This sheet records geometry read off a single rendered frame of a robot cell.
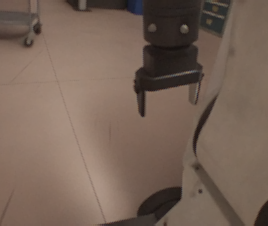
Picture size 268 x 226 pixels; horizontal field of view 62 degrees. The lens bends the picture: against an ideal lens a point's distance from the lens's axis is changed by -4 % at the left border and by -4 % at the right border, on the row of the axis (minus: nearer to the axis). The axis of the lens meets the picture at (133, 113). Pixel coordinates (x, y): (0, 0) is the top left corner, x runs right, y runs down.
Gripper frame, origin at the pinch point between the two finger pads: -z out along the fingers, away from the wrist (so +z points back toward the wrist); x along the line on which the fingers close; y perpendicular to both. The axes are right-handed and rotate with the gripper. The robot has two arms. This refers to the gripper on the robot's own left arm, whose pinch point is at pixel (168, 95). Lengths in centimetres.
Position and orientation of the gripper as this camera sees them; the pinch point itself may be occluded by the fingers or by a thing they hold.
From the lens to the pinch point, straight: 43.9
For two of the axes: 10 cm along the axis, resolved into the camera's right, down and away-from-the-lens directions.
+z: -0.5, -8.1, -5.8
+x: 9.5, -2.1, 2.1
